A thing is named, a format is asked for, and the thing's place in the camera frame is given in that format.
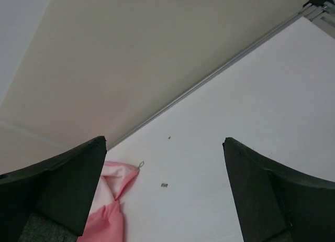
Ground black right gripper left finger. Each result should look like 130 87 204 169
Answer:
1 136 107 241

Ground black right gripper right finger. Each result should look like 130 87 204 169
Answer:
222 137 334 241

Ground pink zip jacket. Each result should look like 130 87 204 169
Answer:
77 161 144 241

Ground aluminium frame rail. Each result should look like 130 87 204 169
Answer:
107 0 334 150

